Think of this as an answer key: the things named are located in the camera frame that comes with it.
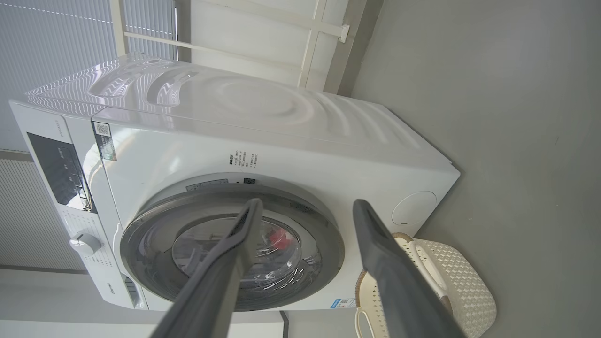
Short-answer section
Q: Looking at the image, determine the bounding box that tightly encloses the white front-load washing machine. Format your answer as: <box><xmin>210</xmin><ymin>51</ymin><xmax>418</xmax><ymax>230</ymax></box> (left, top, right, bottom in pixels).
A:
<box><xmin>8</xmin><ymin>52</ymin><xmax>462</xmax><ymax>313</ymax></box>

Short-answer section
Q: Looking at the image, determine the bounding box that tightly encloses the black round washer door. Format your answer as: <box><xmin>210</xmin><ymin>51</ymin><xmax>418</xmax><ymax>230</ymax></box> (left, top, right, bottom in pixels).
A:
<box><xmin>120</xmin><ymin>183</ymin><xmax>346</xmax><ymax>312</ymax></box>

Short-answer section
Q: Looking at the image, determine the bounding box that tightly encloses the white window frame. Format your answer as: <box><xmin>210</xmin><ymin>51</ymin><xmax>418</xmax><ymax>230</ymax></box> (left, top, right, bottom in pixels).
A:
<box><xmin>110</xmin><ymin>0</ymin><xmax>350</xmax><ymax>90</ymax></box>

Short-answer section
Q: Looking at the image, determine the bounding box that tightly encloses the cream perforated laundry basket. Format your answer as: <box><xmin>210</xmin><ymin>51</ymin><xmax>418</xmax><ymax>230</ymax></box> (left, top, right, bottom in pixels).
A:
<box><xmin>354</xmin><ymin>232</ymin><xmax>497</xmax><ymax>338</ymax></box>

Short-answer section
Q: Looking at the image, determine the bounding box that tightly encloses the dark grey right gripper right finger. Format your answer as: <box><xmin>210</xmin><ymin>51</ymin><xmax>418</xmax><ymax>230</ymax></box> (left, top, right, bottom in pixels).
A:
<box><xmin>352</xmin><ymin>199</ymin><xmax>466</xmax><ymax>338</ymax></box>

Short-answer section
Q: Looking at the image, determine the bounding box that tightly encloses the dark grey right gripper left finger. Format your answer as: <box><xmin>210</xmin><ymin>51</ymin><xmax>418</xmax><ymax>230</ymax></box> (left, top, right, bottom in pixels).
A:
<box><xmin>150</xmin><ymin>198</ymin><xmax>264</xmax><ymax>338</ymax></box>

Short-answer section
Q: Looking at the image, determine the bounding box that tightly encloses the red and white garment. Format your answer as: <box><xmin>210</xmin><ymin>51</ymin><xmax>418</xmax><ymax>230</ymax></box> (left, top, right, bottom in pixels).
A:
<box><xmin>270</xmin><ymin>229</ymin><xmax>301</xmax><ymax>250</ymax></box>

